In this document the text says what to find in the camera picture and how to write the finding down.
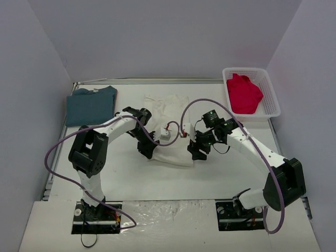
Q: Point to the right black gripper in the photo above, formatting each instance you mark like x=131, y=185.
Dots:
x=197, y=149

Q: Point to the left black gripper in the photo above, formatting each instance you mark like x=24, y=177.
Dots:
x=146, y=148

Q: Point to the white t shirt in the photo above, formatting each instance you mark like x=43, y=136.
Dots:
x=164, y=110

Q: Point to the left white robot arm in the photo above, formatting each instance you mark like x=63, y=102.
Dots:
x=89, y=152

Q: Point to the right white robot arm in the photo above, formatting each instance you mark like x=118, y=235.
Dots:
x=284, y=178

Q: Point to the red t shirt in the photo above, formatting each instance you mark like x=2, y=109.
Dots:
x=244, y=96

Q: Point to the folded teal t shirt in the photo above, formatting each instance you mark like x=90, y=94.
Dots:
x=90, y=107

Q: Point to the white plastic basket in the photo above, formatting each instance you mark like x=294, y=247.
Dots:
x=269, y=106

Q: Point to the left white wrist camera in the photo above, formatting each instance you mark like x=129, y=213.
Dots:
x=162, y=135

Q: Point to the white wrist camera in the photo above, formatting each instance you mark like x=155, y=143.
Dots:
x=188, y=131
x=162, y=135

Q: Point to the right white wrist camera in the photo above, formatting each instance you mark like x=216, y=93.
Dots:
x=188, y=131

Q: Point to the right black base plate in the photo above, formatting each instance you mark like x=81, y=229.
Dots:
x=231, y=217

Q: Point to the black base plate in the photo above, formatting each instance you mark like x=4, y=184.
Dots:
x=85, y=221
x=231, y=217

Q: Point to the aluminium table rail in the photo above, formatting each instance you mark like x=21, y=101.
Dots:
x=149, y=80

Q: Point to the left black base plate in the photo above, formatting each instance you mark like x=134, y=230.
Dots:
x=85, y=221

